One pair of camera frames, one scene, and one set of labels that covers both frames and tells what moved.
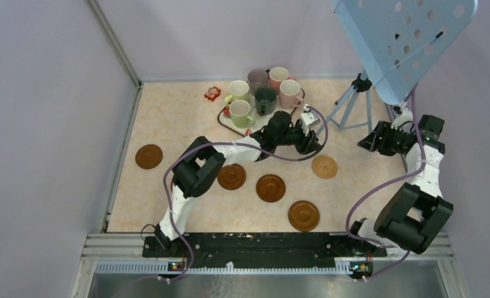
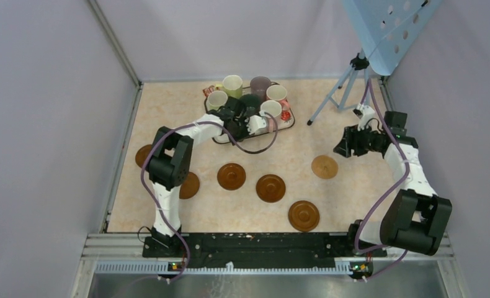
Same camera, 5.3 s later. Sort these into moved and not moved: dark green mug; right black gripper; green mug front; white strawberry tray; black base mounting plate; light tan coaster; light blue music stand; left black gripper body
Moved: right black gripper; light blue music stand; white strawberry tray; green mug front; dark green mug; left black gripper body
Not moved: light tan coaster; black base mounting plate
